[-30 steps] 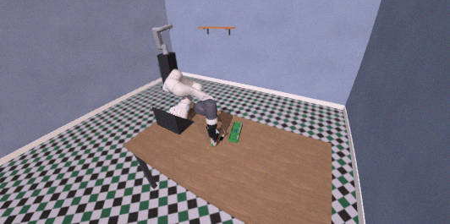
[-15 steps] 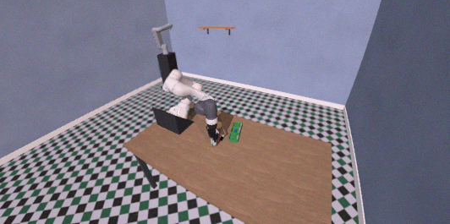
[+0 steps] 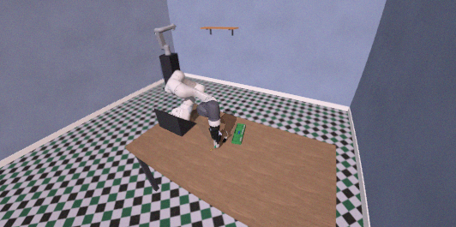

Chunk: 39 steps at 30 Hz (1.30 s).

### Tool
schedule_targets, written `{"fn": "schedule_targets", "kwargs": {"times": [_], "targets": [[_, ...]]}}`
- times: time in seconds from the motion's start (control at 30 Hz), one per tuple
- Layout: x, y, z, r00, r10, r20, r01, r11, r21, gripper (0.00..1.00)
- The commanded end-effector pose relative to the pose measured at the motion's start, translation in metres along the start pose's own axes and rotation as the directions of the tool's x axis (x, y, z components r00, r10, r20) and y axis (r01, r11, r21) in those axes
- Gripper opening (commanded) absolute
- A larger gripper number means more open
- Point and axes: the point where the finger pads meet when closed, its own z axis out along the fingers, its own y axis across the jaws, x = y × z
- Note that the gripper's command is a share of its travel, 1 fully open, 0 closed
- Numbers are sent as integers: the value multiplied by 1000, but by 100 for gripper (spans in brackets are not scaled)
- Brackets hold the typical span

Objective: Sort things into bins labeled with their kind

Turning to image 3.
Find green three-compartment bin rack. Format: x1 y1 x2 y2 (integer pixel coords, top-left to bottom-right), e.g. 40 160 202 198
231 123 246 145

